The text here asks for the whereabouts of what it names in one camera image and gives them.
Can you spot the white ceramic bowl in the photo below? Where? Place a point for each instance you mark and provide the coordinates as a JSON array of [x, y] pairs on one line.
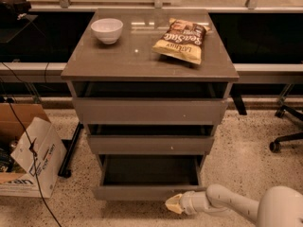
[[107, 30]]

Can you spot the black bag on shelf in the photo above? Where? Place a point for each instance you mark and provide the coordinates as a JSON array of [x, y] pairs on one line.
[[13, 10]]

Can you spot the yellow sea salt chip bag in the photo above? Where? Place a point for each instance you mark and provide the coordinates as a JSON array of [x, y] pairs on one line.
[[183, 41]]

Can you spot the yellow taped gripper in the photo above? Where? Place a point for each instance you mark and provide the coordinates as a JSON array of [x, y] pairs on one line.
[[188, 201]]

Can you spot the grey bottom drawer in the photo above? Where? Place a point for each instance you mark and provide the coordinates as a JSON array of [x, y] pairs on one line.
[[148, 177]]

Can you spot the grey middle drawer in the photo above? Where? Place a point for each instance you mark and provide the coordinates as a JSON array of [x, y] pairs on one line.
[[151, 139]]

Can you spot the grey top drawer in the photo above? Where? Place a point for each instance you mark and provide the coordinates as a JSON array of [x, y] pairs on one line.
[[151, 103]]

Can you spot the grey drawer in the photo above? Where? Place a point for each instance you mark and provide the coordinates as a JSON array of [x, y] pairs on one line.
[[151, 103], [148, 177], [151, 139]]

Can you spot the black table leg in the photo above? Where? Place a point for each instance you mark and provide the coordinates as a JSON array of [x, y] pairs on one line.
[[237, 99], [70, 145]]

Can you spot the open cardboard box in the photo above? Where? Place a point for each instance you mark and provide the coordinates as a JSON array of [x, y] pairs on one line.
[[33, 148]]

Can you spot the grey drawer cabinet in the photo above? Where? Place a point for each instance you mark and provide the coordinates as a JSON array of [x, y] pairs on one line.
[[131, 58]]

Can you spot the black table leg left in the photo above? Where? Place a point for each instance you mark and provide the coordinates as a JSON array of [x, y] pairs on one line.
[[70, 145]]

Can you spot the black table leg right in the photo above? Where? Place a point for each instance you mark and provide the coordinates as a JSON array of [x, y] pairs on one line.
[[237, 99]]

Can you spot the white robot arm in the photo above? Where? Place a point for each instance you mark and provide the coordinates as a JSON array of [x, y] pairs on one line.
[[280, 206]]

